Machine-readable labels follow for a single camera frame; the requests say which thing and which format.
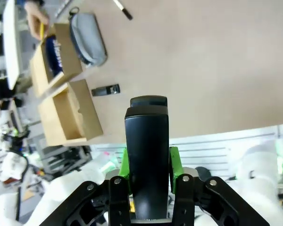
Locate black capped marker pen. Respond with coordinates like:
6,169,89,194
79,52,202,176
113,0,133,21

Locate black rectangular case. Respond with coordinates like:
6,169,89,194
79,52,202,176
124,95,170,221

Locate grey zip pouch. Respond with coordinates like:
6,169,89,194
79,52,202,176
69,7,108,68

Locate navy item with white lettering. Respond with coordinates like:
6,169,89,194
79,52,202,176
44,34,63,76

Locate person's right hand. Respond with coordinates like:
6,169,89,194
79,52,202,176
24,0,50,40

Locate small black clip tool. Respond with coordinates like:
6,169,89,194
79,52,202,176
91,83,121,97

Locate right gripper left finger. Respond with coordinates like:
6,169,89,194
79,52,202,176
25,148,133,226

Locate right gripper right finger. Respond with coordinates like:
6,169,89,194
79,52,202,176
169,145,272,226

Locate white side desk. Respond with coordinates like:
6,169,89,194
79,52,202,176
2,0,24,90

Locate thin grey pen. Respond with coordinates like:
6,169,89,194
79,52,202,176
54,0,74,19

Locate black equipment rack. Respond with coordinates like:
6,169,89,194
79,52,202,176
41,145,92,175

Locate brown cardboard box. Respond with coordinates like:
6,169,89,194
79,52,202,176
37,79,104,147
29,23,83,98

